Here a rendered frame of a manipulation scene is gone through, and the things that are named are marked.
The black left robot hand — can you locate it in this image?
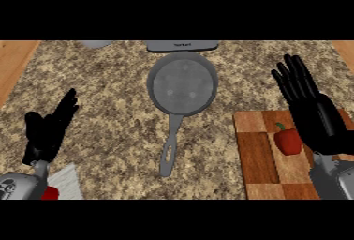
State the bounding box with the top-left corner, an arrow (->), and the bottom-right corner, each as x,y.
21,87 -> 80,167

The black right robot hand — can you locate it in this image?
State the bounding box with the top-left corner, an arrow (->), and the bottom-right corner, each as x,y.
270,53 -> 354,157

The red bell pepper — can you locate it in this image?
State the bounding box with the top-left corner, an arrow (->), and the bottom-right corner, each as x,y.
275,122 -> 304,157

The wooden checkered cutting board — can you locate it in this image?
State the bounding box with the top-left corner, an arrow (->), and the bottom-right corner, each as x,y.
232,108 -> 354,201

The grey frying pan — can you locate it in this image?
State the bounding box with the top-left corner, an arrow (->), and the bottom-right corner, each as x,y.
145,51 -> 220,178

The white cloth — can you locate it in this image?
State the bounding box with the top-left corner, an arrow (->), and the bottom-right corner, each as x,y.
46,162 -> 86,201

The small red object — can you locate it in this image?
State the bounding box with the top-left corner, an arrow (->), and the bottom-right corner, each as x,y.
40,186 -> 61,201

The pale grey rounded object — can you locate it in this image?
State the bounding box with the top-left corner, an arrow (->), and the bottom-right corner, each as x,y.
80,40 -> 114,50

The grey appliance with label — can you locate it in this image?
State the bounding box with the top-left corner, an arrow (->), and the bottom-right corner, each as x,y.
143,40 -> 222,53

